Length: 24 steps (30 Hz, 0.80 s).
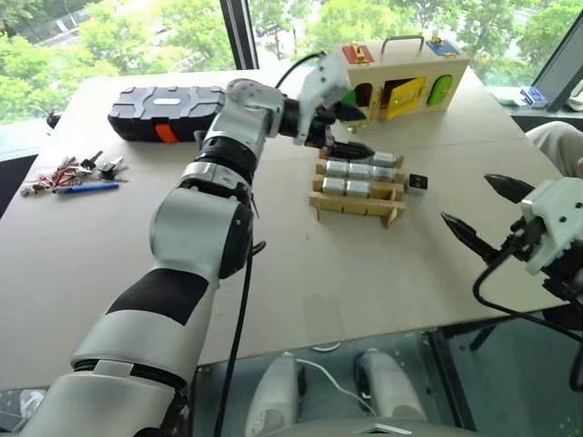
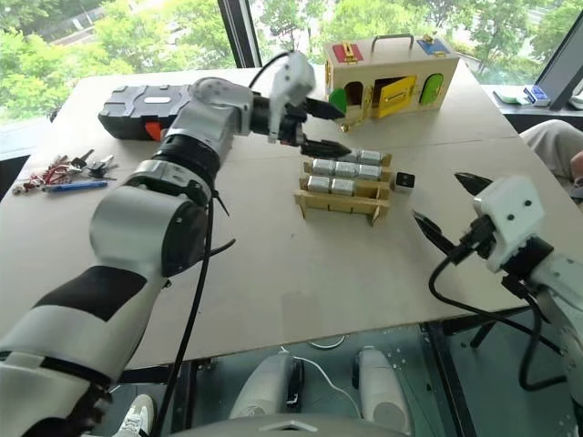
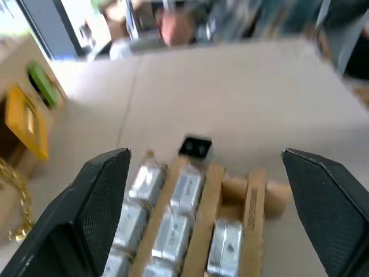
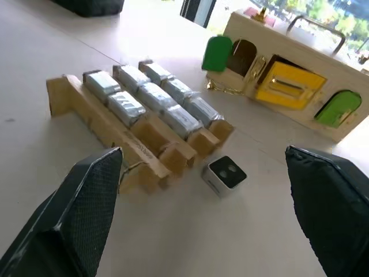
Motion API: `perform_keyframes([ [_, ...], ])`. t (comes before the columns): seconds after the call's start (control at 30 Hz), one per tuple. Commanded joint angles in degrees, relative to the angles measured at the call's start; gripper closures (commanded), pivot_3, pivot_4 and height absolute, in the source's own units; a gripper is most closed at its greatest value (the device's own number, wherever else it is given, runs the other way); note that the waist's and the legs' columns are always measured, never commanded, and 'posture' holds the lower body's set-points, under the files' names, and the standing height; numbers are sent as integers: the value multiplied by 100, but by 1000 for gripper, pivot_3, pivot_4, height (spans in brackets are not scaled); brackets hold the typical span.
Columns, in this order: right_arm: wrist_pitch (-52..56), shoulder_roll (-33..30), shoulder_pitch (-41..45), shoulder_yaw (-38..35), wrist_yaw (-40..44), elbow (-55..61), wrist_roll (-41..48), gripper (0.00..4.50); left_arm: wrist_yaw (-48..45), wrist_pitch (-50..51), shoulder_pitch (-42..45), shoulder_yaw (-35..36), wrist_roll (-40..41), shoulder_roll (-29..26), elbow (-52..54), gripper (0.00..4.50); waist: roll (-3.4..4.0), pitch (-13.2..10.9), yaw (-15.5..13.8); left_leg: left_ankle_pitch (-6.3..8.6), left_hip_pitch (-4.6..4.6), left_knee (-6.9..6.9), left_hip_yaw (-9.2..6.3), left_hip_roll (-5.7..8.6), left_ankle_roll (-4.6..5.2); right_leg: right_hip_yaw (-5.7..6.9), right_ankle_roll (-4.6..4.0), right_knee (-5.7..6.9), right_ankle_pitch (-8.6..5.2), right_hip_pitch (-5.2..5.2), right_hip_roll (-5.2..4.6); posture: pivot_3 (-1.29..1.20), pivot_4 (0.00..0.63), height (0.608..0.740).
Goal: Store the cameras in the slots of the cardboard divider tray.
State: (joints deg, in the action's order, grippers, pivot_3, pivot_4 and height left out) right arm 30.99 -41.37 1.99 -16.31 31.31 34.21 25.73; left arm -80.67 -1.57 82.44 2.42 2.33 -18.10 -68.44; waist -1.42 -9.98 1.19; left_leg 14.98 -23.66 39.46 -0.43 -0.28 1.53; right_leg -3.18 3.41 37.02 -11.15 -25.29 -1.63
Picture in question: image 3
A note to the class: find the green packet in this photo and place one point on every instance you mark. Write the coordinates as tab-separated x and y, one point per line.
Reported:
43	82

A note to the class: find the brown cardboard divider tray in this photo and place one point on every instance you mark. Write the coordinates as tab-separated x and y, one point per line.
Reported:
212	196

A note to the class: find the yellow box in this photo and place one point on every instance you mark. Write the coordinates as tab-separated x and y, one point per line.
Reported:
27	124

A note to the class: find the small black camera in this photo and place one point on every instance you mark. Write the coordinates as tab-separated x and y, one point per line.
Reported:
195	147

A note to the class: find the silver wrapped camera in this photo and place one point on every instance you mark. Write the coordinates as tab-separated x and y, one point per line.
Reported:
147	183
226	248
187	189
131	225
173	235
160	269
116	265

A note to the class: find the person in white shirt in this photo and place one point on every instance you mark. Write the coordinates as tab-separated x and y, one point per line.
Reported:
173	29

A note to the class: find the dark metal rack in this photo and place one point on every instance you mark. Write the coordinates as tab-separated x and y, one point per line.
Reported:
346	34

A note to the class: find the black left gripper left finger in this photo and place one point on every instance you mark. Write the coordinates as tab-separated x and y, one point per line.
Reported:
72	219

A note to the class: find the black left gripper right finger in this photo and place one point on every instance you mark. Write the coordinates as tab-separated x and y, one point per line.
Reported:
331	207

